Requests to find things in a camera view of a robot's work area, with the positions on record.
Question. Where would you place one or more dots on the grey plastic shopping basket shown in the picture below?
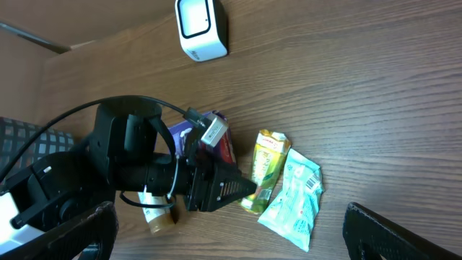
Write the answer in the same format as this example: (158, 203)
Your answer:
(15, 133)

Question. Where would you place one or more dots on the mint green wipes packet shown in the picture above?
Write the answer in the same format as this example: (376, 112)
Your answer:
(293, 211)

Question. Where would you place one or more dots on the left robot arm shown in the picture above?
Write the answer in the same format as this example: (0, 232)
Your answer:
(62, 205)

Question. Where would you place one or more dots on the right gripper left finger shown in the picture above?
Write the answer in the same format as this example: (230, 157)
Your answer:
(90, 235)

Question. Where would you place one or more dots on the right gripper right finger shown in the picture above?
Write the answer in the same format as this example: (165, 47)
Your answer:
(368, 235)

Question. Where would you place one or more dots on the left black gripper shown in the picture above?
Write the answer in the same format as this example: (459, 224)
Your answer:
(211, 187)

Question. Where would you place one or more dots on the white conditioner tube gold cap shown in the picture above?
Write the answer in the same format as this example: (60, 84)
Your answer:
(157, 219)

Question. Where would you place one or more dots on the white barcode scanner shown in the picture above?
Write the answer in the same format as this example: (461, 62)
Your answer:
(202, 29)

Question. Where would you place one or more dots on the green yellow snack packet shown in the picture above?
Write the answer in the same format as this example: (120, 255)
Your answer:
(269, 156)

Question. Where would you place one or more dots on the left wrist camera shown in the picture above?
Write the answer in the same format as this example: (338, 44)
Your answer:
(215, 130)

